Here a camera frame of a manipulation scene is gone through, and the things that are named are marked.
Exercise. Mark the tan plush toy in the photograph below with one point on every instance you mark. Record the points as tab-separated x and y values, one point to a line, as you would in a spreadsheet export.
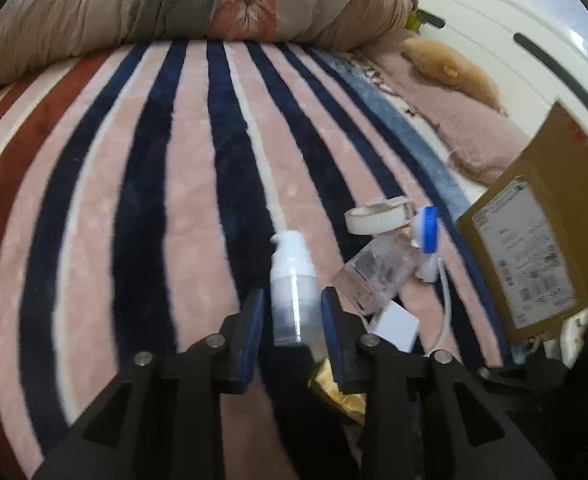
449	65

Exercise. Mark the cardboard box with label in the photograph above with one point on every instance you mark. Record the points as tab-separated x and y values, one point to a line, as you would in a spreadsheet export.
549	220

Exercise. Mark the white tape roll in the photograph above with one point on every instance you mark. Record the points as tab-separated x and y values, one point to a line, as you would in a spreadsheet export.
374	220

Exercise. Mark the green small object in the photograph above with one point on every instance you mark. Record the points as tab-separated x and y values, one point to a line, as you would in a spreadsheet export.
415	20

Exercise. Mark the clear bottle with blue cap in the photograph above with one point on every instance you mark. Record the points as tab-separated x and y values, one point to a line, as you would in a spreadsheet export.
379	265

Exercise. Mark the white charger adapter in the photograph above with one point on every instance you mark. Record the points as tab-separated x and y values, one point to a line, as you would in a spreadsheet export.
398	327

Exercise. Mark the pink fuzzy blanket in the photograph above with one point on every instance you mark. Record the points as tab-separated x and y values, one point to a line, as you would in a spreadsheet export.
474	125

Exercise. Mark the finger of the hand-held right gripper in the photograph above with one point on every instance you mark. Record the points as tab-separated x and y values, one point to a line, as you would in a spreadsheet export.
529	372

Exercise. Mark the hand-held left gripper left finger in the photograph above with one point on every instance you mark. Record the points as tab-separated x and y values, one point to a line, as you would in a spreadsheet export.
253	332

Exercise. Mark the striped plush blanket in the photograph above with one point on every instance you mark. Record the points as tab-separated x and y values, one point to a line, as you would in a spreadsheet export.
123	210

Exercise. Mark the white pump bottle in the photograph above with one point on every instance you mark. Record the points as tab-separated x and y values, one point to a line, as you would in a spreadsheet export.
292	290

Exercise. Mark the yellow snack wrapper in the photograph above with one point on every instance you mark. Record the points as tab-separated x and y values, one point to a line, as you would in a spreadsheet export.
341	397

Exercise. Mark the white bed headboard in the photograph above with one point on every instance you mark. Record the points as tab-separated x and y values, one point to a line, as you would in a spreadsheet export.
514	5

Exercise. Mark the beige patterned quilt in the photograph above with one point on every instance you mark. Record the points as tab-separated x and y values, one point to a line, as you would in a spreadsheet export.
173	0

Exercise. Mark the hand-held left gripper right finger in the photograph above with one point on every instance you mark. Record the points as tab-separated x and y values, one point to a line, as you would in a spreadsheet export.
332	335

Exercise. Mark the cream white object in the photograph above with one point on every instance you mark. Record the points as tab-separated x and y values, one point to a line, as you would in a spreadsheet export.
576	335

